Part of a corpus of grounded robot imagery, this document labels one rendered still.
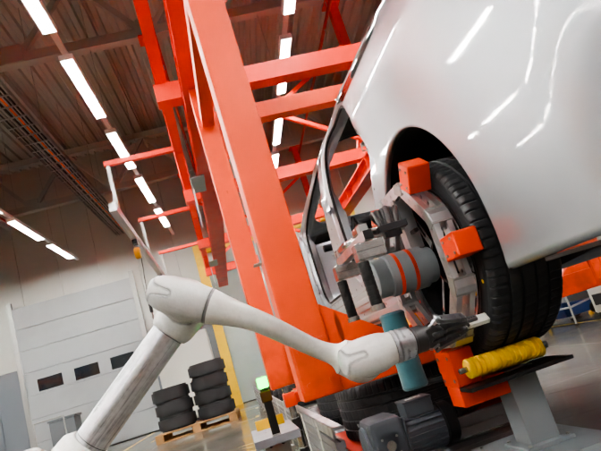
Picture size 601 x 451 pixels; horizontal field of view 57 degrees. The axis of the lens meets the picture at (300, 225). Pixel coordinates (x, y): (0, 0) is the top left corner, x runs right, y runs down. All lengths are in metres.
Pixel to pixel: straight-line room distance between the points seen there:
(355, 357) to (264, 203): 0.96
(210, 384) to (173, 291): 8.47
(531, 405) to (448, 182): 0.74
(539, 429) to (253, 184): 1.36
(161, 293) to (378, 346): 0.61
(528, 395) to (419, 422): 0.41
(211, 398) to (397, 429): 8.10
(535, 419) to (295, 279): 0.98
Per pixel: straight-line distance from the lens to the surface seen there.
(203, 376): 10.12
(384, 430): 2.03
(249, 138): 2.37
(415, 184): 1.72
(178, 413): 10.19
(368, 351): 1.51
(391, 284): 1.77
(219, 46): 2.59
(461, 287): 1.61
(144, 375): 1.72
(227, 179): 4.36
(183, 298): 1.53
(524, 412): 1.90
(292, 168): 8.25
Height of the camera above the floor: 0.69
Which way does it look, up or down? 13 degrees up
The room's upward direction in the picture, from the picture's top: 17 degrees counter-clockwise
